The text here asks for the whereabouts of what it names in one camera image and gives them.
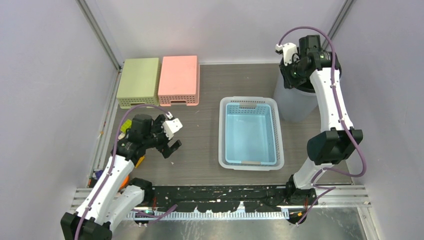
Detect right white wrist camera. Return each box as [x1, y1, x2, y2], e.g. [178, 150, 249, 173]
[275, 42, 299, 66]

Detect toy car with blue wheels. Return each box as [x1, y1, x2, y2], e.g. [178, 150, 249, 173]
[118, 119, 132, 140]

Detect slotted cable duct rail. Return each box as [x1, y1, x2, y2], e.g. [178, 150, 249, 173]
[127, 208, 299, 221]

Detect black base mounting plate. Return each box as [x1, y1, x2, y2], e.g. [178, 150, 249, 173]
[138, 185, 317, 213]

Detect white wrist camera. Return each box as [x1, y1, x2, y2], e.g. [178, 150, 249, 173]
[162, 118, 183, 140]
[275, 42, 299, 66]

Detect yellow grid toy block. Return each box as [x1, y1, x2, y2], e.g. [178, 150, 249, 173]
[134, 156, 145, 168]

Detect pale green perforated basket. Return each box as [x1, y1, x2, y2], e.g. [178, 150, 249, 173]
[116, 57, 161, 109]

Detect pink perforated basket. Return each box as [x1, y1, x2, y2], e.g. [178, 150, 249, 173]
[157, 55, 200, 107]

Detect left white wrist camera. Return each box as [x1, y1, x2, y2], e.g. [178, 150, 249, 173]
[162, 118, 183, 140]

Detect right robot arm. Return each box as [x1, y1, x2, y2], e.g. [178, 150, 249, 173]
[275, 35, 363, 205]

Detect orange curved toy piece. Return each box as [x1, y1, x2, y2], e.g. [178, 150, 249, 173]
[119, 175, 130, 191]

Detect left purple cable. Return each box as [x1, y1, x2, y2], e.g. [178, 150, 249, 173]
[73, 104, 180, 240]

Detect grey outer basket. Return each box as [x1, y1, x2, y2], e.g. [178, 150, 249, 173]
[218, 96, 285, 171]

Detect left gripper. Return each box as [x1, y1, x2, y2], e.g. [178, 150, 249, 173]
[143, 115, 181, 158]

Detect light blue basket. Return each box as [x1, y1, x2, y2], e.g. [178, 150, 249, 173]
[225, 102, 277, 166]

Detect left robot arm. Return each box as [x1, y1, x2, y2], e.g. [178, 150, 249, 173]
[60, 114, 183, 240]

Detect black grey round bin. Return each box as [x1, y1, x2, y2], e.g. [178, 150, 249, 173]
[274, 52, 344, 122]

